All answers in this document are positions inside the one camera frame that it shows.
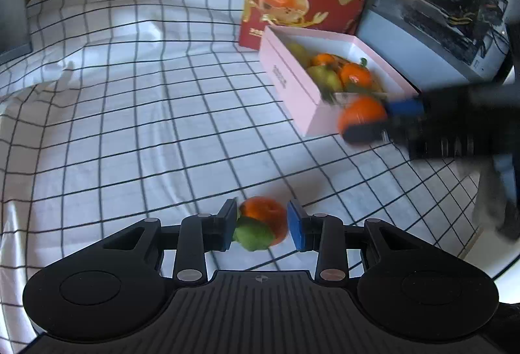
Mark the dark glass computer case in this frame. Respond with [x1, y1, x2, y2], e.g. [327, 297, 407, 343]
[356, 0, 519, 90]

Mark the white black grid tablecloth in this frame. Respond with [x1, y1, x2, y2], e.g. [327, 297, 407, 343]
[1, 0, 478, 353]

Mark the tangerine with green leaf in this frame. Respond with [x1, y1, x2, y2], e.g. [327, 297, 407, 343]
[338, 96, 388, 134]

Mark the pink cardboard box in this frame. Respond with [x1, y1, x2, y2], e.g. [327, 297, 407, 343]
[259, 26, 417, 137]

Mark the small orange tangerine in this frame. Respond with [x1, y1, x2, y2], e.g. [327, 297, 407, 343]
[311, 53, 337, 68]

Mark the large tangerine with leaf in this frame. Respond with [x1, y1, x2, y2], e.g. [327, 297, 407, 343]
[338, 57, 373, 88]

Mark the green pear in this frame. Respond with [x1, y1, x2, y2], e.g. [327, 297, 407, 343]
[286, 42, 312, 69]
[307, 66, 344, 93]

